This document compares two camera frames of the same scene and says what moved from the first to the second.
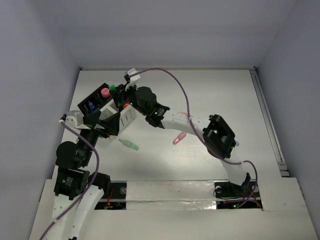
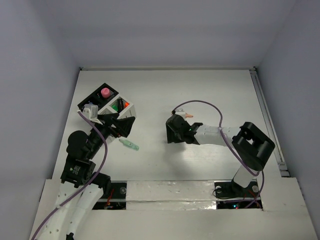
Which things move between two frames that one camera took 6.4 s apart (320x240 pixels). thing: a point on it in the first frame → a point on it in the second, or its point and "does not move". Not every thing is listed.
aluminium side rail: (270, 123) does not move
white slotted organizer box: (126, 116) does not move
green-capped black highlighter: (112, 87) → (116, 106)
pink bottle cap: (105, 92) does not move
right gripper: (120, 94) → (171, 137)
